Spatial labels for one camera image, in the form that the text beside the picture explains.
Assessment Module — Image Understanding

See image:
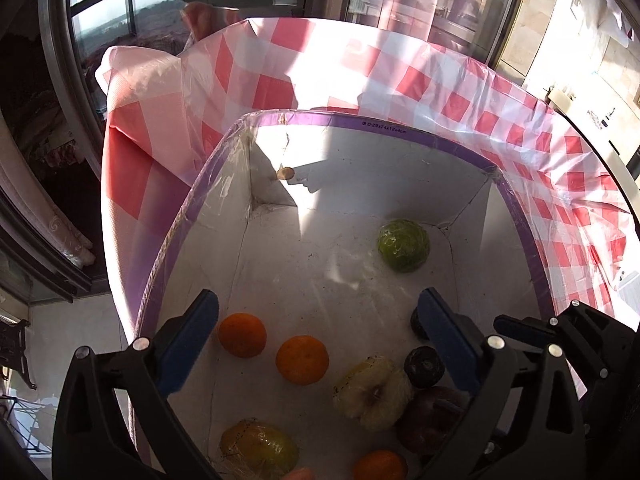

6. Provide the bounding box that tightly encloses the green lime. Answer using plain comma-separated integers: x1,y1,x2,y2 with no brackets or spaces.
376,219,431,273

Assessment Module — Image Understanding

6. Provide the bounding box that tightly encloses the small dark date fruit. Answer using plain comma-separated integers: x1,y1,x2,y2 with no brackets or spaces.
404,346,446,390

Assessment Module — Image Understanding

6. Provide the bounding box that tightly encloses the green apple half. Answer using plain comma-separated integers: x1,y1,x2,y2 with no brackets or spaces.
219,418,299,479

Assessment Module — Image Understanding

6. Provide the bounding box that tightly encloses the large dark red apple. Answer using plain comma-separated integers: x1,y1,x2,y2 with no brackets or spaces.
394,386,468,465

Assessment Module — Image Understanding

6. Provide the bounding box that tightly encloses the yellow apple half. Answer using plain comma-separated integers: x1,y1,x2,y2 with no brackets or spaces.
332,356,414,431

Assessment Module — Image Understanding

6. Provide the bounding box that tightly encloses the red white checkered tablecloth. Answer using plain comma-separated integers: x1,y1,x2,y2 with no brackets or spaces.
96,18,639,337

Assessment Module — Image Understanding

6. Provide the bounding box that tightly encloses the small orange mandarin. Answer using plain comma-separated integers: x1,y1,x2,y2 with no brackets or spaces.
218,313,267,359

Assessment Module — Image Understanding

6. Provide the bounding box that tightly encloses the purple cardboard box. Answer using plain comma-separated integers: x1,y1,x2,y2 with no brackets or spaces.
136,113,553,479

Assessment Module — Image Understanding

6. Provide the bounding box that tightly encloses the person left hand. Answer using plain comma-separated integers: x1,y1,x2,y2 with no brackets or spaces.
281,467,316,480

